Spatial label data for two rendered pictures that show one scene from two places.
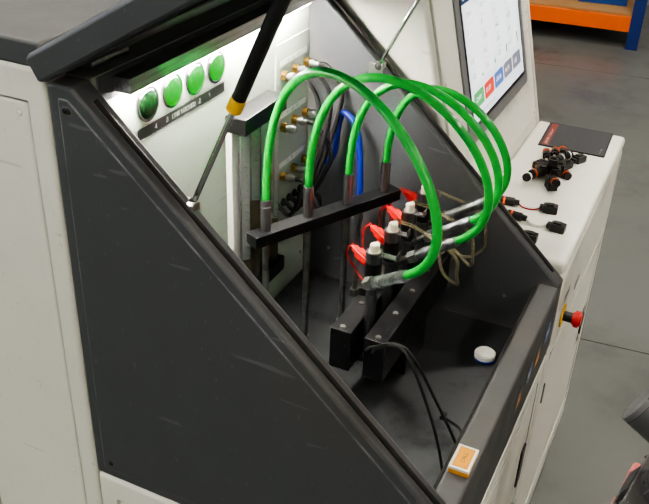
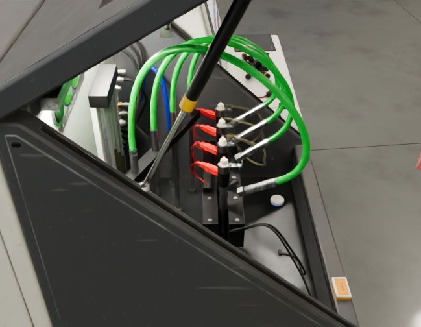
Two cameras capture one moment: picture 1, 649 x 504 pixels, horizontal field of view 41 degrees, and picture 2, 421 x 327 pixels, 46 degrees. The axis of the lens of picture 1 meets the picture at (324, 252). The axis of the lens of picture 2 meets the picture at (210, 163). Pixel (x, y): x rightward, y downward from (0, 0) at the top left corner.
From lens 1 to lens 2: 0.53 m
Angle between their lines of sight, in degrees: 22
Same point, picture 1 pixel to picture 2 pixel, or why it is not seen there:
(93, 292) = (60, 278)
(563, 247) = not seen: hidden behind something
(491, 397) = (323, 235)
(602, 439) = not seen: hidden behind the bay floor
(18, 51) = not seen: outside the picture
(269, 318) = (228, 255)
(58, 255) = (19, 260)
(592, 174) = (277, 63)
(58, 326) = (24, 310)
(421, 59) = (193, 16)
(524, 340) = (313, 187)
